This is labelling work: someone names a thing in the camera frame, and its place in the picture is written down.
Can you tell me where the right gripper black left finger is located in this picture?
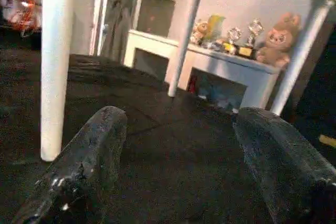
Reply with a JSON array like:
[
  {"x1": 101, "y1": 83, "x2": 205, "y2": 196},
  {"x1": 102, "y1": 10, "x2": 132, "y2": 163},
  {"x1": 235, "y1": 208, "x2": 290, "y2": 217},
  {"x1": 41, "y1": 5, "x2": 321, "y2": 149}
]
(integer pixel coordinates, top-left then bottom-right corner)
[{"x1": 10, "y1": 105, "x2": 129, "y2": 224}]

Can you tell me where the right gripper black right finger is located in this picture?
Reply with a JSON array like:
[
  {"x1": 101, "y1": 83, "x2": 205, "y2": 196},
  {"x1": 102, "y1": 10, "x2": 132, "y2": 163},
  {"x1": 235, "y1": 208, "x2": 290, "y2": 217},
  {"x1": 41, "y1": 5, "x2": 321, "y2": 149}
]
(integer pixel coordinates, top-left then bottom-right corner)
[{"x1": 233, "y1": 107, "x2": 336, "y2": 224}]

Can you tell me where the white plastic table leg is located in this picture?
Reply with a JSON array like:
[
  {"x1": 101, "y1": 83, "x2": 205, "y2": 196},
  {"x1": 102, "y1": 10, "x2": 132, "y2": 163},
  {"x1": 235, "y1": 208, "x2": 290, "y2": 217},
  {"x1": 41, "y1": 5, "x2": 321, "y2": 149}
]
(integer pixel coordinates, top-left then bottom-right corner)
[
  {"x1": 167, "y1": 0, "x2": 203, "y2": 98},
  {"x1": 269, "y1": 0, "x2": 336, "y2": 116},
  {"x1": 40, "y1": 0, "x2": 75, "y2": 162}
]

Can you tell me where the black glossy mat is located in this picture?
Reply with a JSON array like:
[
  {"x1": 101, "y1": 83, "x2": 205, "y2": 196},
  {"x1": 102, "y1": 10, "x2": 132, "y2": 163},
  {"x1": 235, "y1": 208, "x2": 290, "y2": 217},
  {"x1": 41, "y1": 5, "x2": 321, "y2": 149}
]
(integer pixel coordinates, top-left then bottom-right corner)
[{"x1": 0, "y1": 48, "x2": 336, "y2": 224}]

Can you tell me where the white cabinet with glass doors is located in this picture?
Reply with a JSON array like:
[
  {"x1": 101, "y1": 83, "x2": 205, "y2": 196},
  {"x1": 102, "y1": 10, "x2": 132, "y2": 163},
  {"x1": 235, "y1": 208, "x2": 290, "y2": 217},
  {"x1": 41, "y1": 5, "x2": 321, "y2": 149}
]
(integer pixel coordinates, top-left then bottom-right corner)
[{"x1": 123, "y1": 29, "x2": 287, "y2": 113}]

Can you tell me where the gold framed plaque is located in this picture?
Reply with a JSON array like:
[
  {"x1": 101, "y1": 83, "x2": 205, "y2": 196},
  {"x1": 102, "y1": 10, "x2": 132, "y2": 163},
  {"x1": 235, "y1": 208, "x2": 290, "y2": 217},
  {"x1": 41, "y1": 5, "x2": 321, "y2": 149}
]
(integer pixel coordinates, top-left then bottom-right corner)
[{"x1": 237, "y1": 46, "x2": 257, "y2": 57}]

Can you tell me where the beige plush bunny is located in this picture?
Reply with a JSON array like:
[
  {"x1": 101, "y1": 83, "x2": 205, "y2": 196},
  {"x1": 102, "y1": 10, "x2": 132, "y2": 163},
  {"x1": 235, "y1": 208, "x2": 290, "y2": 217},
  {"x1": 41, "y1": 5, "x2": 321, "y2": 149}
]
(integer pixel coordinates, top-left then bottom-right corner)
[{"x1": 256, "y1": 12, "x2": 302, "y2": 67}]

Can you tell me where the silver trophy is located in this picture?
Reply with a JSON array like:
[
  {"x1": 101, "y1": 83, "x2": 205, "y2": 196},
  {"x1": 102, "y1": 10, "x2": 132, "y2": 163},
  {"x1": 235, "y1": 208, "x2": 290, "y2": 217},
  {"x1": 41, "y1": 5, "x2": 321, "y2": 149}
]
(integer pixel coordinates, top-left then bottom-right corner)
[
  {"x1": 226, "y1": 26, "x2": 243, "y2": 48},
  {"x1": 246, "y1": 18, "x2": 264, "y2": 48}
]

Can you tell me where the flower bouquet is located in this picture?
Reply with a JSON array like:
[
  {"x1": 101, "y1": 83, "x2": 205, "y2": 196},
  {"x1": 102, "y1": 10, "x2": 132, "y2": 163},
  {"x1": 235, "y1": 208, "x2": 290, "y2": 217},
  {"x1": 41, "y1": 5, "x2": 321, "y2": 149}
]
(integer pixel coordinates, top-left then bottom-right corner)
[{"x1": 206, "y1": 13, "x2": 227, "y2": 41}]

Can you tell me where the grey curtain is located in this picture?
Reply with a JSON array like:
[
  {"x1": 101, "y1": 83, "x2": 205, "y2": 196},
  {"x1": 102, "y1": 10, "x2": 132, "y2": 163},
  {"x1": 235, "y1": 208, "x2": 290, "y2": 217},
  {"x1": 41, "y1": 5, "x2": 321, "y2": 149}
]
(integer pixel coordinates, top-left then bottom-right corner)
[{"x1": 103, "y1": 0, "x2": 148, "y2": 61}]

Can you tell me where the small brown teddy bear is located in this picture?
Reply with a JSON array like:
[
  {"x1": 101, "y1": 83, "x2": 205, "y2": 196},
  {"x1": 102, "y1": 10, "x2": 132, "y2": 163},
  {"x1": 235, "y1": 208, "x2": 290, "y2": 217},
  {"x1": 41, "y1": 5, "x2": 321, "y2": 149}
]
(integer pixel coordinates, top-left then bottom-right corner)
[{"x1": 191, "y1": 20, "x2": 208, "y2": 46}]

